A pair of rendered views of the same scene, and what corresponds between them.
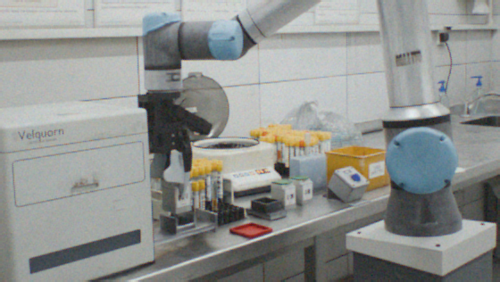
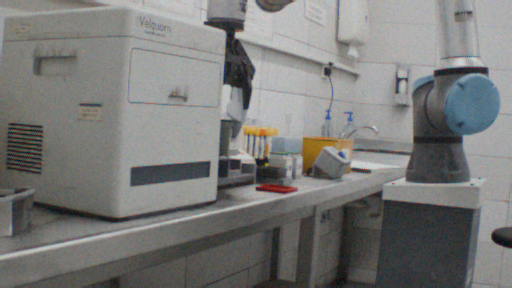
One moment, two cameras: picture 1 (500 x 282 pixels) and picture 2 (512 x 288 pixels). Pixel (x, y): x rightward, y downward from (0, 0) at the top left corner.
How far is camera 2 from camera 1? 57 cm
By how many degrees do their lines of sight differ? 22
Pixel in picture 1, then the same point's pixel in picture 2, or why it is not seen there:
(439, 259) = (476, 194)
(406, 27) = not seen: outside the picture
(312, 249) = (310, 220)
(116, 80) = not seen: hidden behind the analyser
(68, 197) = (165, 105)
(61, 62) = not seen: hidden behind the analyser
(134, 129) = (216, 49)
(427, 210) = (452, 160)
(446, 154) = (495, 98)
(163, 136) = (231, 65)
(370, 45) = (278, 64)
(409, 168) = (468, 108)
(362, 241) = (400, 189)
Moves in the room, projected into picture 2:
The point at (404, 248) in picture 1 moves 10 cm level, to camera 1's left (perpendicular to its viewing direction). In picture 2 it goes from (444, 189) to (406, 190)
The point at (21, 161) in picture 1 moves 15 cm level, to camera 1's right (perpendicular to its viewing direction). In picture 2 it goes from (138, 50) to (239, 58)
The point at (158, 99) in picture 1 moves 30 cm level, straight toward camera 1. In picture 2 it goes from (227, 27) to (320, 9)
